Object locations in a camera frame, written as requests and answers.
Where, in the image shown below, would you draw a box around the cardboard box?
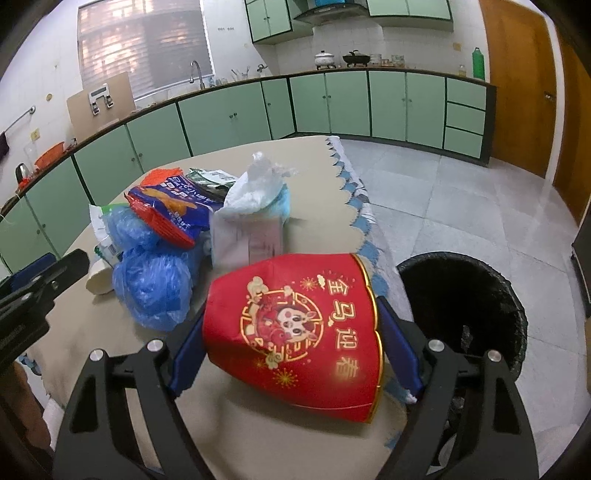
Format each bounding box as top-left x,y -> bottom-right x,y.
67,71 -> 137,134

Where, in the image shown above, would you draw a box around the orange basin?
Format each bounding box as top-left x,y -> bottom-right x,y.
34,142 -> 66,169

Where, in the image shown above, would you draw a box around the white and green salt bag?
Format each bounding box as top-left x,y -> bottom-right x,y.
89,203 -> 118,268

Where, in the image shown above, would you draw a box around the white plastic bag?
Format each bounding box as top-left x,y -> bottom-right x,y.
224,151 -> 298,215

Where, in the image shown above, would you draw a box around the green base cabinets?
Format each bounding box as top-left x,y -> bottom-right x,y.
0,69 -> 497,278

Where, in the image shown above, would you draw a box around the beige tablecloth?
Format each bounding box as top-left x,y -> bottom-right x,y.
21,135 -> 416,480

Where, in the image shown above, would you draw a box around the green wall cabinets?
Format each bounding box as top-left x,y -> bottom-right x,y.
245,0 -> 455,44

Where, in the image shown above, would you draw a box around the white paper cup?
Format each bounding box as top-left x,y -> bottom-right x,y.
86,258 -> 122,296

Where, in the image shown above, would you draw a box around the green and white packet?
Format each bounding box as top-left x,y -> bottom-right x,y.
186,167 -> 238,199

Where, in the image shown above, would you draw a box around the blue plastic bag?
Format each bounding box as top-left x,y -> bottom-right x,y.
112,247 -> 206,333
107,206 -> 160,252

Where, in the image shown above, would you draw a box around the translucent white packet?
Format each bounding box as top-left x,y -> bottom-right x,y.
209,210 -> 284,268

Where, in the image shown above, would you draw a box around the range hood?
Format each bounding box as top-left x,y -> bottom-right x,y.
293,4 -> 370,26

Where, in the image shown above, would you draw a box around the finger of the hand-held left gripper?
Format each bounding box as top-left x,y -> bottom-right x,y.
0,253 -> 55,298
28,249 -> 90,301

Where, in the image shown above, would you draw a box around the black trash bin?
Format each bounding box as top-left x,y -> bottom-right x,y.
396,251 -> 528,467

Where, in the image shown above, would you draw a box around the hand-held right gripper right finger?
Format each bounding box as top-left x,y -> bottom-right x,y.
375,295 -> 541,480

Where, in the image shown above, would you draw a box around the wooden door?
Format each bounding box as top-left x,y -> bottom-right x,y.
478,0 -> 559,178
551,37 -> 591,222

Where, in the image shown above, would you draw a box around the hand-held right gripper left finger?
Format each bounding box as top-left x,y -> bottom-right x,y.
54,318 -> 208,480

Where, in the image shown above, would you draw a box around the blue and red snack packet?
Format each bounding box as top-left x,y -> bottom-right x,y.
126,173 -> 227,250

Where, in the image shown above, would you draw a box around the red printed paper bucket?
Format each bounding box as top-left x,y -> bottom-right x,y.
202,252 -> 385,424

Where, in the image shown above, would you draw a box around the window with blinds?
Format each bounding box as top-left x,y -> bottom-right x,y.
76,0 -> 215,100

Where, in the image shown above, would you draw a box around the black cabinet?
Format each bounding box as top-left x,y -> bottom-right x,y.
571,226 -> 591,319

